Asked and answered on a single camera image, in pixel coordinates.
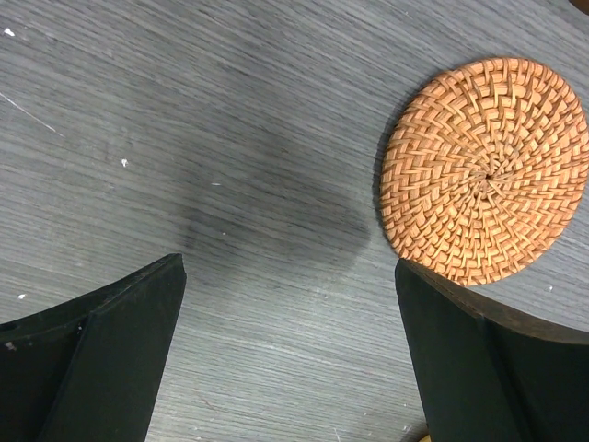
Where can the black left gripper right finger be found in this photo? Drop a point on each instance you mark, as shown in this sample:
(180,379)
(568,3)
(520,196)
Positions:
(489,372)

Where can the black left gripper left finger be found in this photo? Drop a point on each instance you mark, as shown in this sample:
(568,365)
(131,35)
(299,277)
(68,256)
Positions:
(90,368)

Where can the light woven coaster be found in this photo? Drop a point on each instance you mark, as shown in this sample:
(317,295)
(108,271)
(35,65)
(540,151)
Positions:
(484,169)

